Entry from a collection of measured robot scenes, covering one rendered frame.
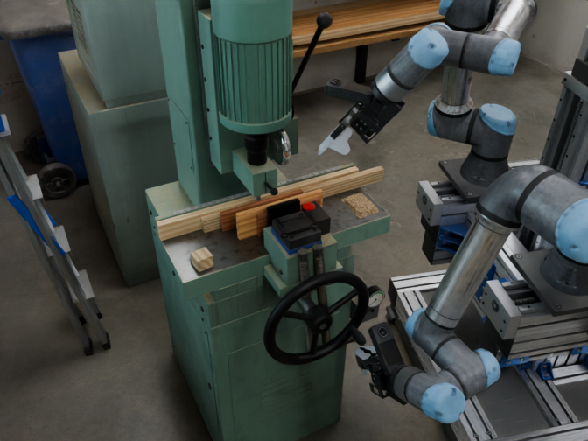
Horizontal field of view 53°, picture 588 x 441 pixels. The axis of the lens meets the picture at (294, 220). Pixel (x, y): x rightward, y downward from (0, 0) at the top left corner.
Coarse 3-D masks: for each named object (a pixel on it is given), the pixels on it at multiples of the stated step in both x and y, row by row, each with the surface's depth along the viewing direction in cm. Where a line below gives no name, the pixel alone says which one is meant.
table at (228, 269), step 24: (360, 192) 170; (336, 216) 160; (384, 216) 161; (168, 240) 152; (192, 240) 152; (216, 240) 152; (240, 240) 152; (336, 240) 156; (360, 240) 161; (168, 264) 151; (216, 264) 144; (240, 264) 145; (264, 264) 149; (336, 264) 149; (192, 288) 142; (216, 288) 145; (288, 288) 143
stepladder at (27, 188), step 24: (0, 120) 171; (0, 144) 174; (0, 168) 179; (24, 192) 185; (24, 216) 191; (48, 216) 215; (48, 240) 198; (48, 264) 205; (72, 264) 228; (72, 288) 213; (72, 312) 221; (96, 312) 248
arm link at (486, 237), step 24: (528, 168) 110; (552, 168) 110; (504, 192) 111; (480, 216) 117; (504, 216) 113; (480, 240) 117; (504, 240) 117; (456, 264) 122; (480, 264) 119; (456, 288) 122; (432, 312) 127; (456, 312) 125; (432, 336) 127; (456, 336) 128
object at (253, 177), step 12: (240, 156) 153; (240, 168) 153; (252, 168) 148; (264, 168) 148; (276, 168) 148; (252, 180) 147; (264, 180) 148; (276, 180) 150; (252, 192) 150; (264, 192) 151
